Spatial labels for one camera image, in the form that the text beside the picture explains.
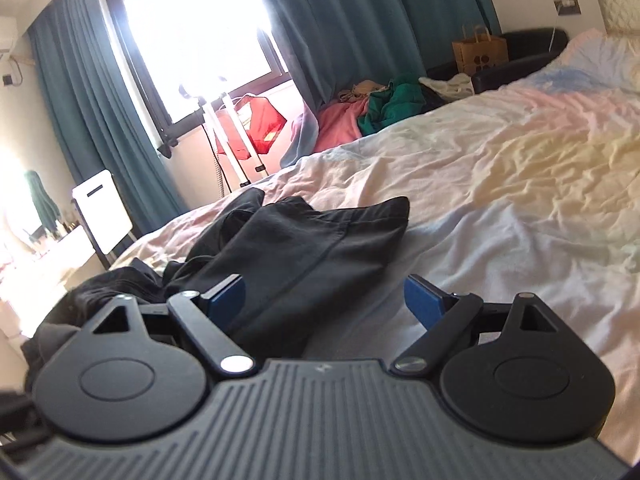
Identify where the black jacket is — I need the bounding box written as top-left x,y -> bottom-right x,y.
22,188 -> 410,389

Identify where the pink clothes pile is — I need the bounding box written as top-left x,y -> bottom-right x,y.
312,80 -> 386,153

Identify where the white dressing table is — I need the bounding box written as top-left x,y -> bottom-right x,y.
1,226 -> 104,338

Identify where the pastel bed sheet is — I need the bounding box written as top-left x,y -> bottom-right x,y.
109,27 -> 640,466

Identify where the black white chair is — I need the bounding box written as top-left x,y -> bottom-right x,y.
72,170 -> 137,270

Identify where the red bag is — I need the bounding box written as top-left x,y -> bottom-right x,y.
216,94 -> 286,160

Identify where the white garment steamer stand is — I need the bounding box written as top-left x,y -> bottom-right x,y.
179,78 -> 269,188

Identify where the left teal curtain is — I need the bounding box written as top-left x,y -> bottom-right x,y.
28,0 -> 186,234

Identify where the teal curtain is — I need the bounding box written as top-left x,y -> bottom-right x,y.
28,0 -> 186,234
244,0 -> 502,168

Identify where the green garment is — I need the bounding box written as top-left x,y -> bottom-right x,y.
357,75 -> 446,136

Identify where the white cloth on sofa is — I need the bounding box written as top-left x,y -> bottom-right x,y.
419,73 -> 475,102

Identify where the brown paper bag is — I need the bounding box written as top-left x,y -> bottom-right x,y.
451,25 -> 509,76

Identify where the black sofa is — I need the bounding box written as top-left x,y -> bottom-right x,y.
425,27 -> 568,94

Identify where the right teal curtain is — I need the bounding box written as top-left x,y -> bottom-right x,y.
244,0 -> 502,168

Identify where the wavy frame mirror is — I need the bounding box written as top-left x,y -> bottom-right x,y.
24,170 -> 62,240

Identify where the wall power socket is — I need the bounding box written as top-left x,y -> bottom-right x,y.
554,0 -> 582,16

